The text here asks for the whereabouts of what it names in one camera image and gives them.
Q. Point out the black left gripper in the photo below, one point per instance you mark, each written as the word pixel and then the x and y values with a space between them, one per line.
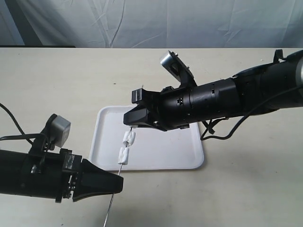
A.
pixel 49 175

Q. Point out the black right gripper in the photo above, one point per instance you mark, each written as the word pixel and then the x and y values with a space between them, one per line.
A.
pixel 166 110

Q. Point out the thin metal skewer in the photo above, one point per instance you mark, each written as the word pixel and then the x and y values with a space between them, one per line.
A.
pixel 112 196

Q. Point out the white marshmallow piece end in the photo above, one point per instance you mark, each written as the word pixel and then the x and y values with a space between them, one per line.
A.
pixel 129 138

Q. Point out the white marshmallow piece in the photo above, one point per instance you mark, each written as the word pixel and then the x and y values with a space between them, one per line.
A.
pixel 123 156

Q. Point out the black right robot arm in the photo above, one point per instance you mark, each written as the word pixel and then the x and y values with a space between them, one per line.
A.
pixel 258 90

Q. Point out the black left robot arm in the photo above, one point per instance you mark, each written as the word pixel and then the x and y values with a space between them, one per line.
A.
pixel 10 173

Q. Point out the white plastic tray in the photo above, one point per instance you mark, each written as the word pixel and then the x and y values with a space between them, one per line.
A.
pixel 152 149

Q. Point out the white fabric backdrop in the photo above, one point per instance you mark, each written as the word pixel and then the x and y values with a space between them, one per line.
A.
pixel 152 23

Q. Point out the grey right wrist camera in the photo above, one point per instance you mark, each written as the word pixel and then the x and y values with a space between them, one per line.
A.
pixel 181 72

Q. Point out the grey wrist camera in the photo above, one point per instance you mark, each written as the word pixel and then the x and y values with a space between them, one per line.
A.
pixel 181 72
pixel 57 130

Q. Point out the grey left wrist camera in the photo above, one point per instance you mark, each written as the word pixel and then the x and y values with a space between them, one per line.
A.
pixel 57 130

